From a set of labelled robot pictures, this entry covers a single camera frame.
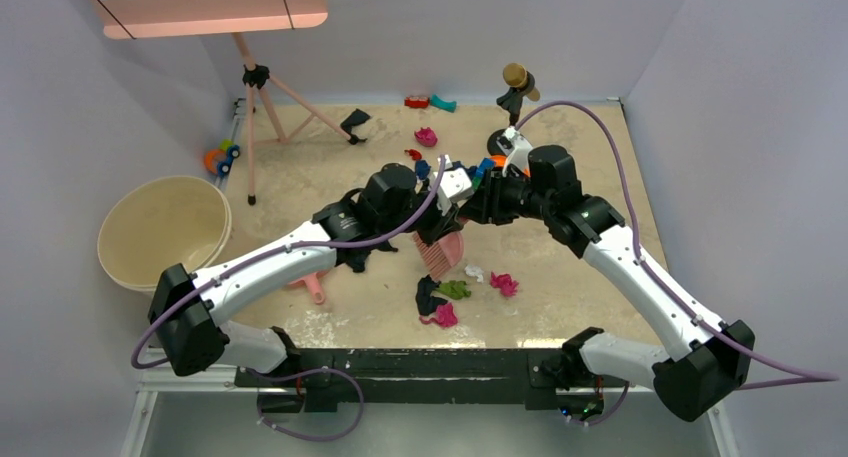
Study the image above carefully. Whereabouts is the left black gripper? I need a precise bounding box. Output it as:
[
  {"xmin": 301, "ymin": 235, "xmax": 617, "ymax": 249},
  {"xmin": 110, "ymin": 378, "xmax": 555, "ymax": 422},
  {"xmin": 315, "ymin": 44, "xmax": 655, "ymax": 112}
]
[{"xmin": 378, "ymin": 177, "xmax": 462, "ymax": 247}]

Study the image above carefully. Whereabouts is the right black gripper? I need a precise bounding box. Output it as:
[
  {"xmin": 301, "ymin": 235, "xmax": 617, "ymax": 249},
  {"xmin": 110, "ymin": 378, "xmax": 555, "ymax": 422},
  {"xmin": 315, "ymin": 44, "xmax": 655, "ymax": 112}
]
[{"xmin": 458, "ymin": 166, "xmax": 553, "ymax": 225}]

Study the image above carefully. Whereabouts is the pink hand brush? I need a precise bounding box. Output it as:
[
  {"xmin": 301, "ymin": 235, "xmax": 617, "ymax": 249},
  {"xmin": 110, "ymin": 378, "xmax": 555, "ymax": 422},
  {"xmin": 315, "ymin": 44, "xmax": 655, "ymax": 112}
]
[{"xmin": 412, "ymin": 231, "xmax": 464, "ymax": 281}]

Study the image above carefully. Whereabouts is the small white paper scrap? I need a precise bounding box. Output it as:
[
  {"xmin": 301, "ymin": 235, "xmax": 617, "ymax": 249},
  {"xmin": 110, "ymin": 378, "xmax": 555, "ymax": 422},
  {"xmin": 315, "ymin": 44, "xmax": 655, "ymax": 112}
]
[{"xmin": 464, "ymin": 264, "xmax": 485, "ymax": 283}]

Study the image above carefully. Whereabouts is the green paper scrap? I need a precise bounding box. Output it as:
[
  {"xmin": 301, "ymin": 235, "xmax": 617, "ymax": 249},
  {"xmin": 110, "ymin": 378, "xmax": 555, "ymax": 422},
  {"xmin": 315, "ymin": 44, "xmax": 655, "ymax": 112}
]
[{"xmin": 437, "ymin": 280, "xmax": 472, "ymax": 300}]

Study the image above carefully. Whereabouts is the pink dustpan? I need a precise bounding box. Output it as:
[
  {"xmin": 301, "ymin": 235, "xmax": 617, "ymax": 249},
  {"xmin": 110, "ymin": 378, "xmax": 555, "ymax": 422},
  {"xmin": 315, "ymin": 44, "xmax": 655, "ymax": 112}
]
[{"xmin": 286, "ymin": 270, "xmax": 328, "ymax": 305}]

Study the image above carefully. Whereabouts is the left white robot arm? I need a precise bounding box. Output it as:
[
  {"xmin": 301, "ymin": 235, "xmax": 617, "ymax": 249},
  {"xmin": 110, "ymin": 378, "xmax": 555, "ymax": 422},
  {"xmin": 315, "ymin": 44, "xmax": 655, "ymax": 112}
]
[{"xmin": 142, "ymin": 157, "xmax": 474, "ymax": 386}]

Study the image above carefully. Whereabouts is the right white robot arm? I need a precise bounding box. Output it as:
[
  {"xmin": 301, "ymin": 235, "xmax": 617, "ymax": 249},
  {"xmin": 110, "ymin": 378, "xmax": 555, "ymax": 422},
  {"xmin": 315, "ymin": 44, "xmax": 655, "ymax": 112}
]
[{"xmin": 459, "ymin": 145, "xmax": 755, "ymax": 422}]

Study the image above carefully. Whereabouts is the blue toy brick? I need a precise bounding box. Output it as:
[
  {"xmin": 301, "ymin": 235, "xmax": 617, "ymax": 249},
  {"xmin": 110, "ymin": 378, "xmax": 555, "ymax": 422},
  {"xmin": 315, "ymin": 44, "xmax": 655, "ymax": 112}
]
[{"xmin": 467, "ymin": 158, "xmax": 496, "ymax": 180}]

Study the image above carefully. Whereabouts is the orange horseshoe toy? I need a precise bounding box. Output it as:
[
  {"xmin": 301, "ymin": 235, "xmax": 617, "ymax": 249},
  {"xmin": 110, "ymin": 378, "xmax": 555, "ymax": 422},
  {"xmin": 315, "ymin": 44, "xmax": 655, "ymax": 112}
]
[{"xmin": 489, "ymin": 155, "xmax": 530, "ymax": 177}]

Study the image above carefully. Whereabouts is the teal curved toy piece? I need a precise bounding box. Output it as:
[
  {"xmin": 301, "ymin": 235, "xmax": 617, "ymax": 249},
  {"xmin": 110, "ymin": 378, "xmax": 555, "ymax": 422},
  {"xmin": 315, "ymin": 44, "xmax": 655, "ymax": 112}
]
[{"xmin": 429, "ymin": 94, "xmax": 458, "ymax": 113}]

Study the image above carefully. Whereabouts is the black stand gold microphone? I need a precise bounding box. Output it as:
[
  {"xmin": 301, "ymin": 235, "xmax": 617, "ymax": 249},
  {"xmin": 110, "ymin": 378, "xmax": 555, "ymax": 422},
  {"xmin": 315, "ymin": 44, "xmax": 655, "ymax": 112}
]
[{"xmin": 486, "ymin": 63, "xmax": 540, "ymax": 156}]

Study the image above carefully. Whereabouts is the red toy block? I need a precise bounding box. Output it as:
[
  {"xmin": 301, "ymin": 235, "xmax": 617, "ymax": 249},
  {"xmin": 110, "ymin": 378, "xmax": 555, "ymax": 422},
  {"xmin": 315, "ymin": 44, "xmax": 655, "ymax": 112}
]
[{"xmin": 404, "ymin": 95, "xmax": 430, "ymax": 109}]

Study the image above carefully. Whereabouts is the orange blue toy car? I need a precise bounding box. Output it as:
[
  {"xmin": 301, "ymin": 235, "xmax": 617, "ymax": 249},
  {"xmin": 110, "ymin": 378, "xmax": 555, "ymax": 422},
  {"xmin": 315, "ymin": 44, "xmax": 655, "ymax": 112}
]
[{"xmin": 203, "ymin": 140, "xmax": 241, "ymax": 177}]

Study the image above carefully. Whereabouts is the beige round bucket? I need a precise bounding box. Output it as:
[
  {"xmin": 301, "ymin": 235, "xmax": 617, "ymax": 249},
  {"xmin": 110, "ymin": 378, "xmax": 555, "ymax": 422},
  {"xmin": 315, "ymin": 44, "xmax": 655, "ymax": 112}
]
[{"xmin": 97, "ymin": 176, "xmax": 233, "ymax": 296}]

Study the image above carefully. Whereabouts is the pink music stand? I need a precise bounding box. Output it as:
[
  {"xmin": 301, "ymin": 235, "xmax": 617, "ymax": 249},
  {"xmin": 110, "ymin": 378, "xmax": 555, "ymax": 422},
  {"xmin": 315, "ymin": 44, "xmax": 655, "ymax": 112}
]
[{"xmin": 76, "ymin": 0, "xmax": 368, "ymax": 207}]

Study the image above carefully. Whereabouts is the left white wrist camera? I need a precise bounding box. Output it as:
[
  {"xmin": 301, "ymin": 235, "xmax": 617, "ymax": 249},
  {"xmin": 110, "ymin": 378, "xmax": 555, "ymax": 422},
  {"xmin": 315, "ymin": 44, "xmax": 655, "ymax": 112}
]
[{"xmin": 432, "ymin": 154, "xmax": 474, "ymax": 215}]

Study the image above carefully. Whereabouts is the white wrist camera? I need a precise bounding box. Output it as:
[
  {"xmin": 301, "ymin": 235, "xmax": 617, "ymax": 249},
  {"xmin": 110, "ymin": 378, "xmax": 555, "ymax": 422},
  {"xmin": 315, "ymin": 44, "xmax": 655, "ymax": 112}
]
[
  {"xmin": 432, "ymin": 154, "xmax": 474, "ymax": 215},
  {"xmin": 496, "ymin": 126, "xmax": 533, "ymax": 176}
]

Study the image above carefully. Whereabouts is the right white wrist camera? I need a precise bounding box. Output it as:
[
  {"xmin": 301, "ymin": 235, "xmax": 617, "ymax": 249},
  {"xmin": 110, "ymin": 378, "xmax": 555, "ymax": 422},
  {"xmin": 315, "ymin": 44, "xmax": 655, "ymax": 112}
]
[{"xmin": 496, "ymin": 126, "xmax": 533, "ymax": 176}]

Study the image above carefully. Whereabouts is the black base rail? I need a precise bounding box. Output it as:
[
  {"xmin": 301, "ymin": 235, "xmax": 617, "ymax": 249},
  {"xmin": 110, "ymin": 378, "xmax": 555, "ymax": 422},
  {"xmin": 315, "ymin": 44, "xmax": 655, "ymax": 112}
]
[{"xmin": 235, "ymin": 348, "xmax": 624, "ymax": 413}]

